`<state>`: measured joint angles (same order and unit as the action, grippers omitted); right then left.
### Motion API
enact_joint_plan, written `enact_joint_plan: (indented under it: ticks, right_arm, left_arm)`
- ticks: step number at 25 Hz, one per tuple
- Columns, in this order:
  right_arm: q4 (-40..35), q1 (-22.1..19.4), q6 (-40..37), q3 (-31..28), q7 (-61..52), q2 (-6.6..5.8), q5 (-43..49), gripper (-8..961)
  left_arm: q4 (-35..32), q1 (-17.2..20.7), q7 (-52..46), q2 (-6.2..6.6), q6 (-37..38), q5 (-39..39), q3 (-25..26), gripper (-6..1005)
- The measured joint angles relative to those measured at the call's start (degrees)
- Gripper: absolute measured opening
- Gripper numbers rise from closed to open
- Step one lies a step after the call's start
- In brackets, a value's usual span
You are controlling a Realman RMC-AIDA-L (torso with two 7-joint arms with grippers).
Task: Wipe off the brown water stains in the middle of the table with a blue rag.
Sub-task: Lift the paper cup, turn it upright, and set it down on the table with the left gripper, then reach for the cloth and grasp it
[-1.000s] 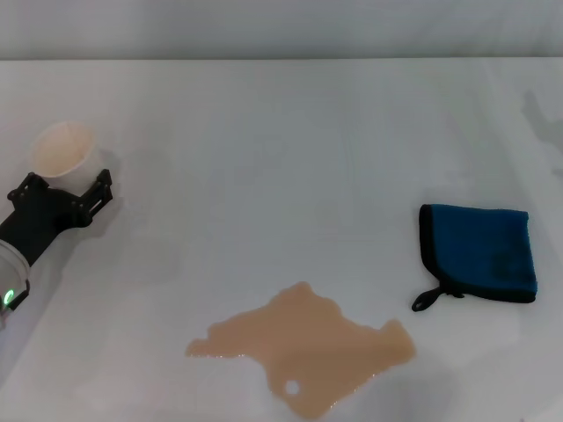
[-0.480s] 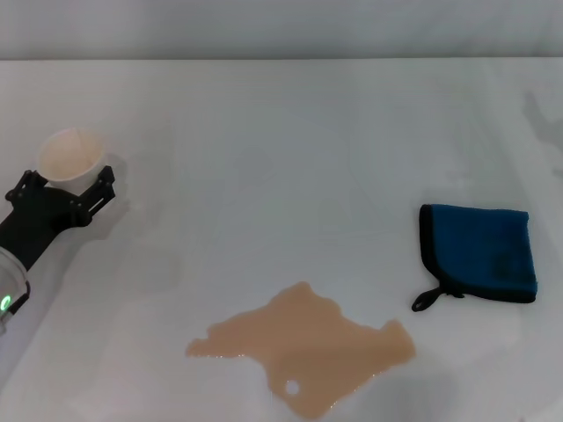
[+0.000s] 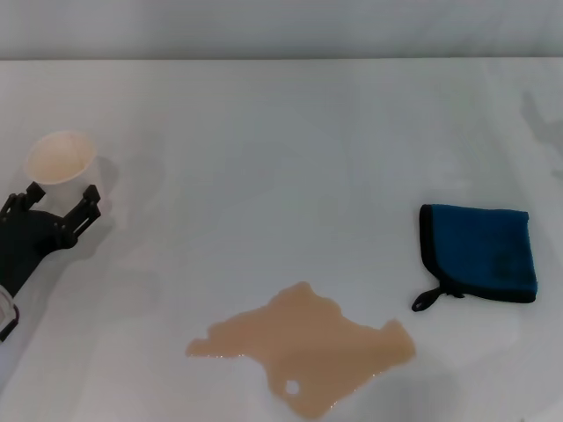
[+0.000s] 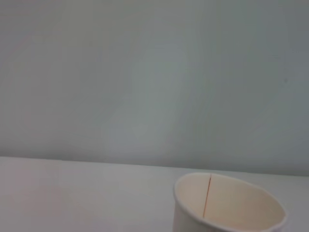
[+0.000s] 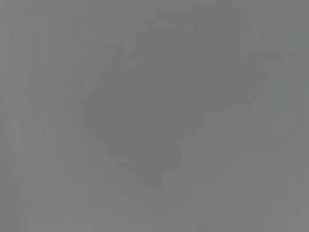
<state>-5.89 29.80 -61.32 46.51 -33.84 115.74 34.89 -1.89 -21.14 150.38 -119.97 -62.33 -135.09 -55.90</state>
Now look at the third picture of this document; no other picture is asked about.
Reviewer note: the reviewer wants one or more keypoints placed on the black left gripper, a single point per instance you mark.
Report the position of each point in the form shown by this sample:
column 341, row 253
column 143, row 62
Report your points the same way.
column 31, row 237

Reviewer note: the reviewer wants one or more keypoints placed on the white paper cup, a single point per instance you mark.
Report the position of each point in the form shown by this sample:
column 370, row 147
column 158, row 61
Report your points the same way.
column 61, row 156

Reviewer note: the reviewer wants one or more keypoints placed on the blue rag with black trim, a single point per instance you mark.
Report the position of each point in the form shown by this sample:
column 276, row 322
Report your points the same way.
column 475, row 246

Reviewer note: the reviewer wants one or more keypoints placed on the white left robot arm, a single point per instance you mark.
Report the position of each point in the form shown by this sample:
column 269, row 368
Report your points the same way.
column 6, row 312

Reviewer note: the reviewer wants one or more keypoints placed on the brown liquid spill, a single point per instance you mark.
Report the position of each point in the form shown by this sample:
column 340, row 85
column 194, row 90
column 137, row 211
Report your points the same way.
column 308, row 343

